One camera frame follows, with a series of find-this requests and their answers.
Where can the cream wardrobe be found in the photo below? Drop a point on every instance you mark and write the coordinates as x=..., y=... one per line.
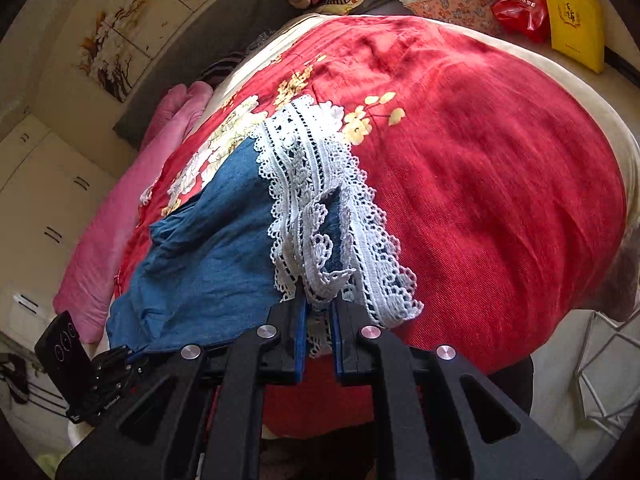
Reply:
x=49, y=193

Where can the white wire rack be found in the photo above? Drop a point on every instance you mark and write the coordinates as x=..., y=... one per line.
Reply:
x=607, y=373

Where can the yellow paper bag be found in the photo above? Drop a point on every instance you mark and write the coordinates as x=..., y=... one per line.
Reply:
x=577, y=30

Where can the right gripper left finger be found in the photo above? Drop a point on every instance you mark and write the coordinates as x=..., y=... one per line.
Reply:
x=284, y=362

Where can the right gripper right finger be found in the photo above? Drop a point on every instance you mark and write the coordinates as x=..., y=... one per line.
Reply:
x=353, y=335

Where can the blue denim lace-trimmed pants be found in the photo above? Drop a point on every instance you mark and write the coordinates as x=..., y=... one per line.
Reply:
x=289, y=210

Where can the red plastic bag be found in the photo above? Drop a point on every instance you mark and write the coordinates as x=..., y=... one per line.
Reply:
x=528, y=18

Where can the red floral blanket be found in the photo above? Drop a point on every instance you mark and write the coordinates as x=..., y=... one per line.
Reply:
x=507, y=197

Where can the grey headboard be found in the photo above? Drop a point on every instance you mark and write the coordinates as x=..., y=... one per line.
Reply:
x=226, y=26

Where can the pink quilt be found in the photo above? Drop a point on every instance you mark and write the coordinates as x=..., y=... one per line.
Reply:
x=87, y=286

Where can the floral fabric box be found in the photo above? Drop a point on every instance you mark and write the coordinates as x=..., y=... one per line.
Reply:
x=473, y=14

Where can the floral wall painting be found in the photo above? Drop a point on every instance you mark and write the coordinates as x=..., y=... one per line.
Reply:
x=126, y=36

